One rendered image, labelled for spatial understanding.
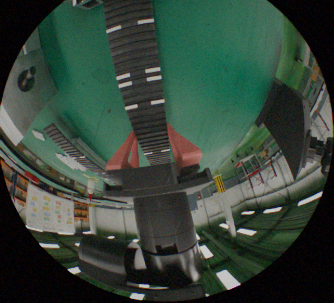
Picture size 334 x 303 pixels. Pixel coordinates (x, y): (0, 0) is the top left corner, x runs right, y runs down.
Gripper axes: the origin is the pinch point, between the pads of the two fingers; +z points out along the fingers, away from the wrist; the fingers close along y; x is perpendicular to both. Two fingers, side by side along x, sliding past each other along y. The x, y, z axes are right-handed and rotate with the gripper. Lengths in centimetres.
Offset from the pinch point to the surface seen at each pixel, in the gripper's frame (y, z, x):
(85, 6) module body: 4.4, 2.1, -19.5
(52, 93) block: 13.8, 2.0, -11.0
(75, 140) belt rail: 18.1, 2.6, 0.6
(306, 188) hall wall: -753, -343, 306
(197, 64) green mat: -7.7, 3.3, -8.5
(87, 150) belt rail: 16.9, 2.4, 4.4
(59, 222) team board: 280, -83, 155
